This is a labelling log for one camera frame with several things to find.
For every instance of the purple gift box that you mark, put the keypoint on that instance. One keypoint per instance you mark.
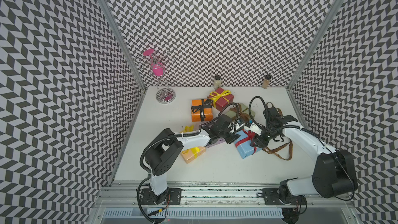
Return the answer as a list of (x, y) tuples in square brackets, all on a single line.
[(214, 130)]

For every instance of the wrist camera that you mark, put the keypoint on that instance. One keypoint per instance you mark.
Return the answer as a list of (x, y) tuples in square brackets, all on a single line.
[(254, 128), (240, 124)]

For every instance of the brown spice shaker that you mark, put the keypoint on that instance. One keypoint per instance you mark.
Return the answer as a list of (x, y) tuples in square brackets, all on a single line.
[(266, 81)]

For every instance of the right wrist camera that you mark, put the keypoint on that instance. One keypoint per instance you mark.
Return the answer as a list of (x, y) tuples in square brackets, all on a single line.
[(254, 128)]

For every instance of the peach gift box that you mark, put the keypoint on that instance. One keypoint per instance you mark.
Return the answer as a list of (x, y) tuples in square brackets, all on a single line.
[(190, 155)]

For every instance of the white spice shaker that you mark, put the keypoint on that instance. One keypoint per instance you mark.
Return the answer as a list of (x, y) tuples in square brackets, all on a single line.
[(217, 82)]

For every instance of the yellow ribbon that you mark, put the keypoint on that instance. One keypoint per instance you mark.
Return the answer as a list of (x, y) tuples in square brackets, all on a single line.
[(189, 128), (215, 96)]

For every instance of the black printed ribbon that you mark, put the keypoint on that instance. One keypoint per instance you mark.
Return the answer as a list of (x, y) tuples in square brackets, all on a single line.
[(202, 108)]

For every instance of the yellow ribbon on maroon box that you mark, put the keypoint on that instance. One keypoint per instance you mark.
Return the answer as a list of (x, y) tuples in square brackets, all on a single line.
[(215, 96)]

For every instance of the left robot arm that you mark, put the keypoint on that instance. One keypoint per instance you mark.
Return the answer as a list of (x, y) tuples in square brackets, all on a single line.
[(160, 155)]

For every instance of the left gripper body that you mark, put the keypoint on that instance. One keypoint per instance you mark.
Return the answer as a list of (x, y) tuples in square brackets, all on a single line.
[(224, 134)]

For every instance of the maroon gift box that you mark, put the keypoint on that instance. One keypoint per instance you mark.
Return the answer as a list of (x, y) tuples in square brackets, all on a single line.
[(222, 103)]

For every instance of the blue gift box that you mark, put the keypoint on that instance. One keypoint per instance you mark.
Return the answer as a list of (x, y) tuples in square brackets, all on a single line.
[(245, 147)]

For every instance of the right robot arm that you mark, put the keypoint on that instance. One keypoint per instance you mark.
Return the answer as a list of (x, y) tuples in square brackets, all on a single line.
[(334, 172)]

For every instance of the orange gift box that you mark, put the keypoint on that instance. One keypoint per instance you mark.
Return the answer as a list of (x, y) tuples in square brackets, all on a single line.
[(201, 110)]

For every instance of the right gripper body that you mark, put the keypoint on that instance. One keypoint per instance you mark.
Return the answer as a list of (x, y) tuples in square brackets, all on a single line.
[(269, 133)]

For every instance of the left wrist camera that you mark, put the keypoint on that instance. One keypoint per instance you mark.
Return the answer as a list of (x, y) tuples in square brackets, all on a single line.
[(240, 124)]

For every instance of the green gift box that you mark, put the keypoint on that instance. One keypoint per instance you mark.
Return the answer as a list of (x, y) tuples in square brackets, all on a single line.
[(245, 112)]

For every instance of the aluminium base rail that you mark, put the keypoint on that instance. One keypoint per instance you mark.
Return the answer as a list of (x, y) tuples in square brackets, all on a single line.
[(194, 194)]

